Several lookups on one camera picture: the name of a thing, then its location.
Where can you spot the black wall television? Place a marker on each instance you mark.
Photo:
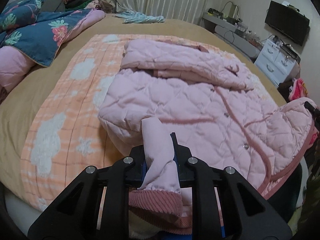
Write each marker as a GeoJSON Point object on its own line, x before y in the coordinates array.
{"type": "Point", "coordinates": [288, 22]}

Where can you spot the grey white curved shelf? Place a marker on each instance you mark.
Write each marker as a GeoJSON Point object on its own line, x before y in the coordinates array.
{"type": "Point", "coordinates": [226, 32]}

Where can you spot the blue floral pink quilt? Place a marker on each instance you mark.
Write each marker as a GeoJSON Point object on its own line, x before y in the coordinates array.
{"type": "Point", "coordinates": [30, 37]}

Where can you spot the orange plaid cartoon blanket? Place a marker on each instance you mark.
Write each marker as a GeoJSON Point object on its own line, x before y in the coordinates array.
{"type": "Point", "coordinates": [65, 135]}

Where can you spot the tan bed cover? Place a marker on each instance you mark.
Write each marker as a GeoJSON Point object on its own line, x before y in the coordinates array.
{"type": "Point", "coordinates": [20, 107]}

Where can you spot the white drawer cabinet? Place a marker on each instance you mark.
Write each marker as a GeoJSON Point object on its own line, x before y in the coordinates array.
{"type": "Point", "coordinates": [278, 65]}

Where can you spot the pink yellow cartoon towel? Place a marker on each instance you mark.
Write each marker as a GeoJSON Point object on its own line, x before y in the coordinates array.
{"type": "Point", "coordinates": [299, 90]}

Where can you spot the light blue garment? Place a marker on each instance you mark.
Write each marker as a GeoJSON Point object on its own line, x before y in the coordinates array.
{"type": "Point", "coordinates": [139, 18]}

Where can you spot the pile of clothes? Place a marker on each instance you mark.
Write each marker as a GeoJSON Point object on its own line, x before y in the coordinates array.
{"type": "Point", "coordinates": [108, 6]}

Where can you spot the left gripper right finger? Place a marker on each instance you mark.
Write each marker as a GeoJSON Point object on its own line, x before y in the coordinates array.
{"type": "Point", "coordinates": [224, 204]}

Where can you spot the grey pillow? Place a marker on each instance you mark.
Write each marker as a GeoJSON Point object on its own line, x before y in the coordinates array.
{"type": "Point", "coordinates": [48, 5]}

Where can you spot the pink quilted jacket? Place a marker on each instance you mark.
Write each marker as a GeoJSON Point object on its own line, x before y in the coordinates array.
{"type": "Point", "coordinates": [208, 100]}

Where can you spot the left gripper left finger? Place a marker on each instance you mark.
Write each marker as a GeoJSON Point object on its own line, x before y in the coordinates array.
{"type": "Point", "coordinates": [95, 205]}

